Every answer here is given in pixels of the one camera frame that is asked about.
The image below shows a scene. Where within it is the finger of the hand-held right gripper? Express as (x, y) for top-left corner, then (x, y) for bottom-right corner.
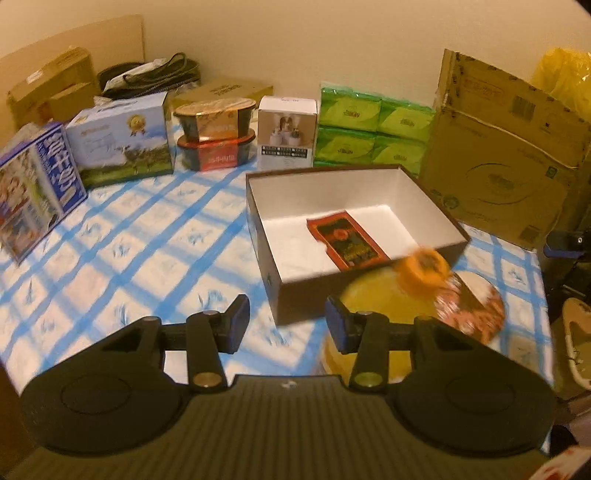
(544, 229), (591, 260)

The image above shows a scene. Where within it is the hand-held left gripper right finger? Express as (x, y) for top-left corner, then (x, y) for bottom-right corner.
(324, 295), (491, 393)

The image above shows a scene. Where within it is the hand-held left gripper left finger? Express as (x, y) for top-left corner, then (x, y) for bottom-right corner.
(88, 294), (251, 394)

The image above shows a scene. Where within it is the orange juice bottle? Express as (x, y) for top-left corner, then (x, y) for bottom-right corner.
(316, 247), (453, 384)

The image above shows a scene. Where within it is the brown cardboard box white inside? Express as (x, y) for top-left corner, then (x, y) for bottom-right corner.
(245, 164), (471, 326)

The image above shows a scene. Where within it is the red black snack packet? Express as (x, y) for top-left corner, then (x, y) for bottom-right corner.
(306, 210), (389, 272)

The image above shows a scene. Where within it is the beige plastic basket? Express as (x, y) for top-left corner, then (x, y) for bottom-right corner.
(551, 298), (591, 393)

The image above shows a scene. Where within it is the dark instant rice bowl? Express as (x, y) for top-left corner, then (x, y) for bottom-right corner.
(434, 270), (506, 344)

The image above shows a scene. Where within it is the large printed cardboard box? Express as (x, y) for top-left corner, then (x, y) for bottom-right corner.
(418, 48), (591, 250)

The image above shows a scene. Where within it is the blue checked white sheet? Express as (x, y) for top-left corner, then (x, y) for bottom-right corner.
(0, 157), (555, 402)

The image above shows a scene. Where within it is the red label instant bowl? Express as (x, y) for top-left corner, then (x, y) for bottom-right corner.
(178, 129), (257, 171)

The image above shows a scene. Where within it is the yellow plastic bag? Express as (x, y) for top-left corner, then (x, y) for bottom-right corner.
(531, 46), (591, 100)

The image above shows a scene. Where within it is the small white photo box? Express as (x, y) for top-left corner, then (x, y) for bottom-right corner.
(256, 96), (319, 171)

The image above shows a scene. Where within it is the stack of green tissue packs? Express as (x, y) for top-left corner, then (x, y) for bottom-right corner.
(314, 85), (435, 178)

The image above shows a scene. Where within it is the gold label instant bowl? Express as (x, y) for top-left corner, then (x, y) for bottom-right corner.
(173, 98), (257, 141)

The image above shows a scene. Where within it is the blue white milk carton box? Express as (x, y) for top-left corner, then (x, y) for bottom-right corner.
(65, 91), (175, 188)

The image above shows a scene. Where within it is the red white packet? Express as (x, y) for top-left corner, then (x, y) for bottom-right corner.
(540, 445), (591, 480)

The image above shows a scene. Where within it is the flat printed cardboard box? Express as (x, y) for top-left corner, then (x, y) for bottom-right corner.
(171, 76), (274, 112)

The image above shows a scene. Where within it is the blue printed picture box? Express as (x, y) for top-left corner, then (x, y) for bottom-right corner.
(0, 122), (88, 265)

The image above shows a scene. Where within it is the small brown cardboard box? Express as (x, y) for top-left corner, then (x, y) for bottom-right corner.
(48, 82), (100, 123)

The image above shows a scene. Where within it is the plain brown cardboard box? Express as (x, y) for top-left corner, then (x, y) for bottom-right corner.
(7, 46), (95, 130)

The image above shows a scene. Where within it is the dark strapped bag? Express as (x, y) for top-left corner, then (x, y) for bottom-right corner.
(97, 53), (201, 100)

